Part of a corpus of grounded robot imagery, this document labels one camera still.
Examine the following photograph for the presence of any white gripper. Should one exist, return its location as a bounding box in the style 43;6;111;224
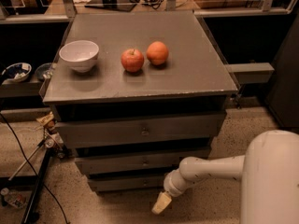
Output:
151;169;191;215

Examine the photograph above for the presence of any grey bottom drawer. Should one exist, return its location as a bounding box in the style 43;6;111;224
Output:
88;172;170;192

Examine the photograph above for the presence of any grey drawer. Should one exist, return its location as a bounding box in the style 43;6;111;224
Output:
56;111;226;148
75;147;210;175
88;172;170;192

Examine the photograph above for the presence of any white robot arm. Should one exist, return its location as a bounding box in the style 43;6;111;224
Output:
152;130;299;224

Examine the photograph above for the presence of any grey middle drawer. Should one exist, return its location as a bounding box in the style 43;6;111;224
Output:
75;147;210;175

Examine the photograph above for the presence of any grey drawer cabinet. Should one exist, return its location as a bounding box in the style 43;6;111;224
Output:
43;11;236;192

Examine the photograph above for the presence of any grey top drawer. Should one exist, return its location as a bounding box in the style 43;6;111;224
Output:
56;111;226;148

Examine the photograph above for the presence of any black tripod leg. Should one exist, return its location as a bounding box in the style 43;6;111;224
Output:
21;149;52;224

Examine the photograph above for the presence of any white stick on floor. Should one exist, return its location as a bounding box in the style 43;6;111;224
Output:
8;141;43;181

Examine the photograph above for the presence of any snack wrapper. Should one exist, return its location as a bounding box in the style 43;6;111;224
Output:
36;112;55;130

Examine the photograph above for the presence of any red apple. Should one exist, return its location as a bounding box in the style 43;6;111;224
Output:
121;49;144;73

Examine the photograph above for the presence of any plastic bottle on floor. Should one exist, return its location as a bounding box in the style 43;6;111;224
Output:
1;188;26;209

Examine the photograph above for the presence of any orange fruit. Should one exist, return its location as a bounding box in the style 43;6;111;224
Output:
146;41;169;65

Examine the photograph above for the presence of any grey side shelf block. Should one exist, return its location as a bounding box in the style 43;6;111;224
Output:
225;63;275;84

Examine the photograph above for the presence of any white ceramic bowl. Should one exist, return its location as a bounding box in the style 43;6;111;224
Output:
59;40;99;73

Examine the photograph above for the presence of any small dark bowl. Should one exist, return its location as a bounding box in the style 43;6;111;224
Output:
35;63;54;81

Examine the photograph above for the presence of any blue patterned bowl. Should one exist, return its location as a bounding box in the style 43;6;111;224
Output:
2;63;32;83

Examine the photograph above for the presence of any black monitor stand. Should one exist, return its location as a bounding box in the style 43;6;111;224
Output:
85;0;136;12

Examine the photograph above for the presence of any black floor cable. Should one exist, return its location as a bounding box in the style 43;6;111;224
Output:
0;112;71;224

